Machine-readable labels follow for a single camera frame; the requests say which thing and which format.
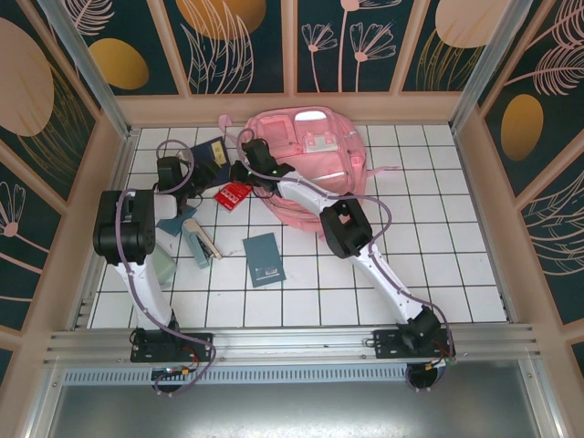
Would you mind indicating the aluminium side rail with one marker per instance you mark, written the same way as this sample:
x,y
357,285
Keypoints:
x,y
119,182
470,182

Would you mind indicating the aluminium corner post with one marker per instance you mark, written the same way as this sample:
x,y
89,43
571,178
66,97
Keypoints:
x,y
486,68
93,68

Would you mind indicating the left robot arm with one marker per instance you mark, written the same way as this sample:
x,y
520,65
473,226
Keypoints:
x,y
123,228

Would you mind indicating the red booklet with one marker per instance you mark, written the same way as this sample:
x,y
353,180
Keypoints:
x,y
230,196

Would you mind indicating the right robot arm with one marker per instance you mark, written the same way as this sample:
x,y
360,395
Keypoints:
x,y
347,228

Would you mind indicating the aluminium mounting rail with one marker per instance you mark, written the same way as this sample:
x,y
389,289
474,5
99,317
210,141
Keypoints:
x,y
292,340

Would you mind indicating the navy blue thick book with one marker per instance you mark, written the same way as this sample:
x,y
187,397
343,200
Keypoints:
x,y
205,148

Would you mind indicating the teal thin notebook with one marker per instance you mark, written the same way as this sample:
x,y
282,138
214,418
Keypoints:
x,y
264,260

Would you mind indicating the pink backpack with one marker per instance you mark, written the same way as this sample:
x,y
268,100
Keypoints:
x,y
319,159

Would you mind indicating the small teal pouch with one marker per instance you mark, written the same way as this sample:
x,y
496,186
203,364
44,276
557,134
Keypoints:
x,y
171,226

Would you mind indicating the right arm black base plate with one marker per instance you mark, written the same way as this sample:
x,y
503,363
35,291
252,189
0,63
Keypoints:
x,y
388,344

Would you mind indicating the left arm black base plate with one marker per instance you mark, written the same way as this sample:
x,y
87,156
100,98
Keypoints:
x,y
201,342

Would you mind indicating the small circuit board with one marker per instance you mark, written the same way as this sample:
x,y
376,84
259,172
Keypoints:
x,y
440,363
171,372

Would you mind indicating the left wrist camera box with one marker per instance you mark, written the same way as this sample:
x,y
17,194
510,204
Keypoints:
x,y
183,157

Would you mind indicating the teal stapler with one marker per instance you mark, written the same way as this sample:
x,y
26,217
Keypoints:
x,y
201,246

